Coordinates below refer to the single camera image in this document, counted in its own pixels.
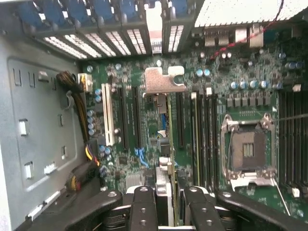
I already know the grey power supply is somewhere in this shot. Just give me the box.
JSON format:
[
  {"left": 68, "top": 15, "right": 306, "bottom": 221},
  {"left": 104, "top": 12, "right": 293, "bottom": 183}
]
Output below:
[{"left": 0, "top": 36, "right": 84, "bottom": 231}]

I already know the open black PC case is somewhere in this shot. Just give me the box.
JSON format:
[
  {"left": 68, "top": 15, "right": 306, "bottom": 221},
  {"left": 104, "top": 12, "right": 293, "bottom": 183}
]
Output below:
[{"left": 0, "top": 0, "right": 308, "bottom": 231}]

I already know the red and black wire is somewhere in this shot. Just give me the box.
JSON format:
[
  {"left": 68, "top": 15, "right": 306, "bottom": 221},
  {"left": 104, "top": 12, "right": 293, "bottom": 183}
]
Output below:
[{"left": 208, "top": 0, "right": 286, "bottom": 61}]

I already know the white expansion slot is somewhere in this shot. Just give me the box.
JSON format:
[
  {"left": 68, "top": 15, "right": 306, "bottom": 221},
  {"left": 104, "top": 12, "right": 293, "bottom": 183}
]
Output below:
[{"left": 101, "top": 83, "right": 116, "bottom": 147}]

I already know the metal socket cover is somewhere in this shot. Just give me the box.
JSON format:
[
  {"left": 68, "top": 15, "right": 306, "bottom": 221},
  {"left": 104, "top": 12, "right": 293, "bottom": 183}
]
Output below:
[{"left": 228, "top": 171, "right": 277, "bottom": 193}]

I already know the CPU socket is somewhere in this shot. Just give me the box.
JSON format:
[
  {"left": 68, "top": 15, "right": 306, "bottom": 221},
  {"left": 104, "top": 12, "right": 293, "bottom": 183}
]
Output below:
[{"left": 220, "top": 112, "right": 278, "bottom": 192}]

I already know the green motherboard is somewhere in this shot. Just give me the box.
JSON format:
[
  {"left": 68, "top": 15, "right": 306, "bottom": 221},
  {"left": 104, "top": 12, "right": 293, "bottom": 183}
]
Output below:
[{"left": 79, "top": 23, "right": 308, "bottom": 231}]

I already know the thin metal locking lever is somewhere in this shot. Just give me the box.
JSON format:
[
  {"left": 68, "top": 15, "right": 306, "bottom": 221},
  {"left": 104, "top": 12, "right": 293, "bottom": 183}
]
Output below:
[{"left": 274, "top": 113, "right": 308, "bottom": 122}]

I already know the braided power wire bundle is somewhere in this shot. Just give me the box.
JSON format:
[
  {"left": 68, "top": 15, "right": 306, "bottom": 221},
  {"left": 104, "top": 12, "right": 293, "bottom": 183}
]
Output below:
[{"left": 56, "top": 71, "right": 102, "bottom": 191}]

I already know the black RAM stick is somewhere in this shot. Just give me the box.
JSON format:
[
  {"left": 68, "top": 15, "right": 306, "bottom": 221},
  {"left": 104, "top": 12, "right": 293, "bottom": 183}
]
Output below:
[{"left": 192, "top": 92, "right": 202, "bottom": 187}]

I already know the blue expansion slot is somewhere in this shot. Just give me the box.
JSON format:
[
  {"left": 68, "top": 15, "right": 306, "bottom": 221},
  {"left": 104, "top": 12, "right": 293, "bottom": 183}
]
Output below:
[{"left": 160, "top": 113, "right": 169, "bottom": 129}]

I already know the silver chipset heatsink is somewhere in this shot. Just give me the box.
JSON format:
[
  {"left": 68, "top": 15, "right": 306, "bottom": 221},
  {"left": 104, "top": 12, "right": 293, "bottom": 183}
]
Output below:
[{"left": 125, "top": 174, "right": 143, "bottom": 189}]

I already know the black expansion slot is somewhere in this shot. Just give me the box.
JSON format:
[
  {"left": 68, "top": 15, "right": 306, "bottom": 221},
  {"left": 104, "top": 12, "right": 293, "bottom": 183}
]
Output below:
[
  {"left": 116, "top": 86, "right": 130, "bottom": 152},
  {"left": 131, "top": 86, "right": 143, "bottom": 149},
  {"left": 175, "top": 92, "right": 185, "bottom": 149}
]

